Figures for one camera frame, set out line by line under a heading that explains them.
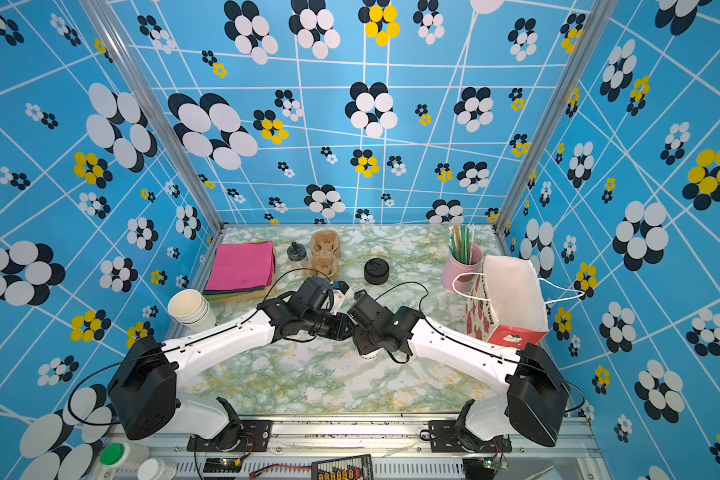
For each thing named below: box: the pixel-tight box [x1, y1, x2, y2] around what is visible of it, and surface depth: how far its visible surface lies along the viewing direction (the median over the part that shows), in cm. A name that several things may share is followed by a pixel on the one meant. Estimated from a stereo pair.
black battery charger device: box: [311, 454, 374, 480], surface depth 70 cm
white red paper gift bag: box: [466, 255, 549, 349], surface depth 74 cm
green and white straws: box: [449, 224, 471, 265], surface depth 96 cm
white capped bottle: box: [137, 458, 178, 480], surface depth 65 cm
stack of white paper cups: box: [167, 289, 217, 333], surface depth 84 cm
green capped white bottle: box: [100, 441, 150, 468], surface depth 66 cm
